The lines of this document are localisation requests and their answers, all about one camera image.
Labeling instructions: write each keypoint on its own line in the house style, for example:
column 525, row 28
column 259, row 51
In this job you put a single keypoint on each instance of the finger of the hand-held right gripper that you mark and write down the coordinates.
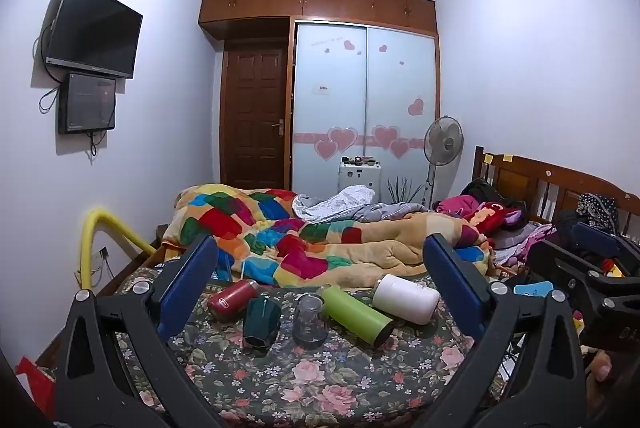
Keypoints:
column 575, row 275
column 595, row 238

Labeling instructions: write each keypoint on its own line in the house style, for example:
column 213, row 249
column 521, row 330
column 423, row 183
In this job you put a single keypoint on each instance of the colourful patchwork blanket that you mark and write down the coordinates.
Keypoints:
column 320, row 253

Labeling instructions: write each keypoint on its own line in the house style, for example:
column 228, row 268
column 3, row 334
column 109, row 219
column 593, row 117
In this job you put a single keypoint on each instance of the standing electric fan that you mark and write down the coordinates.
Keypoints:
column 442, row 140

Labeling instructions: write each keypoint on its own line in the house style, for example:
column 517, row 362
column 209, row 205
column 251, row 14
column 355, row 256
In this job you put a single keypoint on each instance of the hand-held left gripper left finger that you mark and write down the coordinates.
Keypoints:
column 192, row 278

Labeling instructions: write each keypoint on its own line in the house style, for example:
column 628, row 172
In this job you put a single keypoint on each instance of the black clothing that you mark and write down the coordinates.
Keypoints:
column 482, row 190

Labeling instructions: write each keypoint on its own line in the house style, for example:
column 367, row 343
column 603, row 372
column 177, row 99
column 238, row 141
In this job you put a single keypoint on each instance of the brown wooden door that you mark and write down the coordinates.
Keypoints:
column 255, row 118

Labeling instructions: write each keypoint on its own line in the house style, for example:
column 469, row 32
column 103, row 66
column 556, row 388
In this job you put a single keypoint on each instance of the dried dark branches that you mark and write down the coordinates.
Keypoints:
column 402, row 190

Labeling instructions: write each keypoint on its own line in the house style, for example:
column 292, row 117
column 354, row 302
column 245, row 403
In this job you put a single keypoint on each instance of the cluster of small bottles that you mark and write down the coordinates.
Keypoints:
column 360, row 160

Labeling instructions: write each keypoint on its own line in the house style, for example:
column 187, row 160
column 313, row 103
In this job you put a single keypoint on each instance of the red plush toy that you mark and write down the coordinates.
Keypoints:
column 492, row 215

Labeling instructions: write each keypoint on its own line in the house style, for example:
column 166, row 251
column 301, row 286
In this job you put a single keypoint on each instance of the person's right hand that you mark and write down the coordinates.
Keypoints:
column 601, row 365

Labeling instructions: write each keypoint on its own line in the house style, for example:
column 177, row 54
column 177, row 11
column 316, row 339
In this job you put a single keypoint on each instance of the pile of mixed clothes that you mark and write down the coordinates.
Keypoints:
column 520, row 243

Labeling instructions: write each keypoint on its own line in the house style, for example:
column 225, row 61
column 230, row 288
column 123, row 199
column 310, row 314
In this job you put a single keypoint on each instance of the clear glass cup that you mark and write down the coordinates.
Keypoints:
column 310, row 323

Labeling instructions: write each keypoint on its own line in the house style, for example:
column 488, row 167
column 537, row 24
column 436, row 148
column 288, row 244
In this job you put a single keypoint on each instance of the wooden bed headboard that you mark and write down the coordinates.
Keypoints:
column 540, row 180

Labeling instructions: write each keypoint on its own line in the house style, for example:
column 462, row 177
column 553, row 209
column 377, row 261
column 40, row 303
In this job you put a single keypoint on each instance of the small black wall monitor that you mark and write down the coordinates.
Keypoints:
column 87, row 103

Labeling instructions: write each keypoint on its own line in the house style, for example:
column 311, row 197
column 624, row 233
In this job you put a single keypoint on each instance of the frosted sliding wardrobe door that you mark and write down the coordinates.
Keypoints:
column 402, row 93
column 330, row 98

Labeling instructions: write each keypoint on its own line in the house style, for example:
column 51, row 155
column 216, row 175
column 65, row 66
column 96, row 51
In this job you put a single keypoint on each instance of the red thermos bottle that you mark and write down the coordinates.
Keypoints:
column 230, row 300

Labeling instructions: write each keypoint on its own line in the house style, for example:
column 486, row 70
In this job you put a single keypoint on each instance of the yellow foam tube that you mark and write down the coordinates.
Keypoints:
column 97, row 223

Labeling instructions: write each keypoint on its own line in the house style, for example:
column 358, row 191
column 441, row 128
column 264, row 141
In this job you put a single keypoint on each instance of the pink garment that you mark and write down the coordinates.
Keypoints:
column 457, row 205

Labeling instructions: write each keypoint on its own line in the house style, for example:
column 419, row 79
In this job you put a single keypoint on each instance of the white thermos bottle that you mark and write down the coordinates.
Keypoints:
column 405, row 299

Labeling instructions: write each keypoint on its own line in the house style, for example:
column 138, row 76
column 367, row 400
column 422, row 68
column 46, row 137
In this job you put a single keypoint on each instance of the black polka dot cloth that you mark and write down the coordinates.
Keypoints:
column 600, row 208

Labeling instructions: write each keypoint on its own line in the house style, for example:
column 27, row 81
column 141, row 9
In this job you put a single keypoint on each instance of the red paper bag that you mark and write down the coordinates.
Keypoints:
column 37, row 383

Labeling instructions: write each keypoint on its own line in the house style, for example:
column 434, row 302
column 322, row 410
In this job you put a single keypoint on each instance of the green thermos bottle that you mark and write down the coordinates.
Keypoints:
column 355, row 313

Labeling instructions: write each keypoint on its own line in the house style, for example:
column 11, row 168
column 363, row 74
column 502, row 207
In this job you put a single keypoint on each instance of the wooden bed frame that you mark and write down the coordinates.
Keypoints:
column 145, row 263

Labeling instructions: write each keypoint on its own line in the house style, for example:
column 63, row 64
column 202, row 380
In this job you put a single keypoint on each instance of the light blue small box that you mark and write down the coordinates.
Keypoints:
column 532, row 289

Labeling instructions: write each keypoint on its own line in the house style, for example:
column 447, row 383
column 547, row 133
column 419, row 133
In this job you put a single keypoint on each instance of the floral bed sheet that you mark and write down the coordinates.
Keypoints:
column 310, row 383

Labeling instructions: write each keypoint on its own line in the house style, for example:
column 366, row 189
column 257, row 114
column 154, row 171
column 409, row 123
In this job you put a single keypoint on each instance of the grey white quilt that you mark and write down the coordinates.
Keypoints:
column 345, row 203

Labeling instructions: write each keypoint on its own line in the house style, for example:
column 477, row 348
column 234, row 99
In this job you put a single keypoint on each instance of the wall-mounted black television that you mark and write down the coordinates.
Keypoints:
column 95, row 28

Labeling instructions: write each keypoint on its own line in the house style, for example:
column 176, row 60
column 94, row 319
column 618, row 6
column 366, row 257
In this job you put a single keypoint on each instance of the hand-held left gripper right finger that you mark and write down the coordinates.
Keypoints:
column 450, row 280

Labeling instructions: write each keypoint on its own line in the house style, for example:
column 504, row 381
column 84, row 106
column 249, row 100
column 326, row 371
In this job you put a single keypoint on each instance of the white box appliance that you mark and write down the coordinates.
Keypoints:
column 360, row 180

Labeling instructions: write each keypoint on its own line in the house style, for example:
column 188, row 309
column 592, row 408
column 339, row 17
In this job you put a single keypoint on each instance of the dark green cup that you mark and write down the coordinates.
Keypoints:
column 260, row 323

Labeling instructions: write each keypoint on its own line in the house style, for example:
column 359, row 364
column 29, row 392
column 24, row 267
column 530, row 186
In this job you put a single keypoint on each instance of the wooden overhead cabinet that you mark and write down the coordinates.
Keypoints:
column 320, row 3

